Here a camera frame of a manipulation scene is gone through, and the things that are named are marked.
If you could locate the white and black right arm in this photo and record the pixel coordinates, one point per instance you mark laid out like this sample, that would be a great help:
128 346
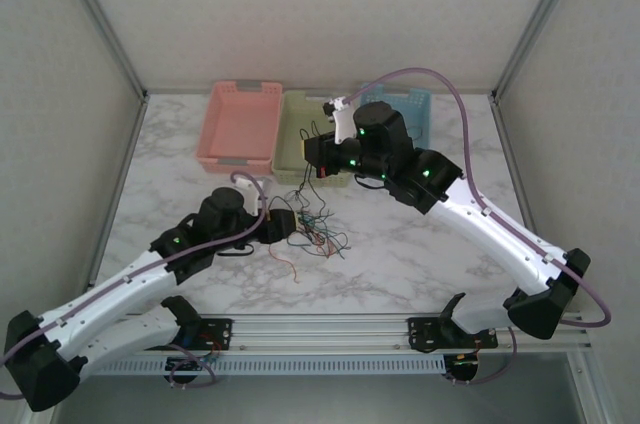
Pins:
500 244

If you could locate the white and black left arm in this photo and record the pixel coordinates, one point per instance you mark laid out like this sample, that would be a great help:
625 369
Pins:
110 304

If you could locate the green plastic basket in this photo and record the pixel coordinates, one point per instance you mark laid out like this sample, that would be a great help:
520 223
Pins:
287 134

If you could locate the blue plastic basket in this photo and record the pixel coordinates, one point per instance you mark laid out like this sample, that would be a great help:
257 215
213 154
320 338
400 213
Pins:
420 114

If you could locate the pink plastic basket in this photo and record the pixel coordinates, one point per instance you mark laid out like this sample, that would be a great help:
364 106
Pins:
240 129

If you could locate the black controller board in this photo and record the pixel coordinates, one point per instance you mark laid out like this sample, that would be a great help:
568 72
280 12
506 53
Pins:
187 366
462 369

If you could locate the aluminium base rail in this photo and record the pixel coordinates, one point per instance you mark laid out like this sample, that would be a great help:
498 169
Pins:
320 331

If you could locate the aluminium table side rail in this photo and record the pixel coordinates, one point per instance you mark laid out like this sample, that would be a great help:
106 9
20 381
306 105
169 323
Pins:
515 169
119 194

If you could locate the aluminium frame post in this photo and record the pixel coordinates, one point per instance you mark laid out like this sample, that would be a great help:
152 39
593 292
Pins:
537 19
105 19

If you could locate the aluminium frame leg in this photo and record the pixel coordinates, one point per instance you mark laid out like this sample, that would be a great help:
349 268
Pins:
590 394

